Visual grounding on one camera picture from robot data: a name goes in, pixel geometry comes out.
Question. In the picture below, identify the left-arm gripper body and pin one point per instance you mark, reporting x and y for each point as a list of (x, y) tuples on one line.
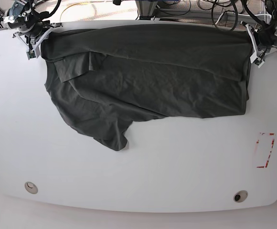
[(259, 50)]

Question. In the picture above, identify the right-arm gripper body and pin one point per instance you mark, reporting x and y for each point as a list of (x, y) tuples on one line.
[(35, 35)]

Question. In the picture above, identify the dark grey T-shirt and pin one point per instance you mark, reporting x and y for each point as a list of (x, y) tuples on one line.
[(103, 80)]

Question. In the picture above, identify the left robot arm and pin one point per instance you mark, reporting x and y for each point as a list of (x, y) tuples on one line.
[(264, 38)]

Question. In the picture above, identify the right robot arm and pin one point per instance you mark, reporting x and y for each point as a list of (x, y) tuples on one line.
[(23, 15)]

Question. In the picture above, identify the red tape rectangle marking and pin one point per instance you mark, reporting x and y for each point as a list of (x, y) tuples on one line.
[(263, 149)]

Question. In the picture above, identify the right table grommet hole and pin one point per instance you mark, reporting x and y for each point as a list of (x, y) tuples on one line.
[(240, 196)]

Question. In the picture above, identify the table grommet hole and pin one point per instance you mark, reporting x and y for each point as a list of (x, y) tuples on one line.
[(240, 196), (31, 188)]

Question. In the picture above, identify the left table grommet hole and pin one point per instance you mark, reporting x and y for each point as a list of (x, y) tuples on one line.
[(31, 188)]

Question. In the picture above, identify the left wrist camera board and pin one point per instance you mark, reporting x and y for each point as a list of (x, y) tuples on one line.
[(257, 61)]

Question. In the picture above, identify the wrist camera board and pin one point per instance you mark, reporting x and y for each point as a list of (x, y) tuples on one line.
[(257, 61), (31, 54)]

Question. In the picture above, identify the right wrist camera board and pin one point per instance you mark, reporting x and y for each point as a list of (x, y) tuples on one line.
[(31, 54)]

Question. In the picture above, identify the aluminium frame base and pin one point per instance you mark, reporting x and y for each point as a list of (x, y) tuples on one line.
[(220, 12)]

